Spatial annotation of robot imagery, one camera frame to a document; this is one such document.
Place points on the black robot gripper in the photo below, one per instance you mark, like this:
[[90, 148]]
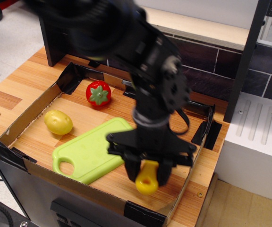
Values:
[[152, 139]]

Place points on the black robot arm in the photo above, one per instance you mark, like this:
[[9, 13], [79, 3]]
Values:
[[118, 30]]

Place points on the green plastic cutting board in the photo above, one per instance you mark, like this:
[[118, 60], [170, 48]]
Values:
[[85, 158]]

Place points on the wooden shelf board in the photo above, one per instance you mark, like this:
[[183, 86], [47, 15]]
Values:
[[190, 28]]

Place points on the red toy tomato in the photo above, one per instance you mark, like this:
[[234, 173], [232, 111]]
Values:
[[98, 93]]

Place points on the yellow toy potato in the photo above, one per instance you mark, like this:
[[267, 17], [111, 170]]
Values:
[[58, 122]]

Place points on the white toy sink drainboard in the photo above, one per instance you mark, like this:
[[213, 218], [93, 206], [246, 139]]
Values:
[[246, 157]]

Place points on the black left support panel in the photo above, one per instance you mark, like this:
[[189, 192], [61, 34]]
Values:
[[55, 42]]

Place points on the dark grey vertical post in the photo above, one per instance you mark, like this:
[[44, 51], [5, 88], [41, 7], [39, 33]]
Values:
[[252, 85]]

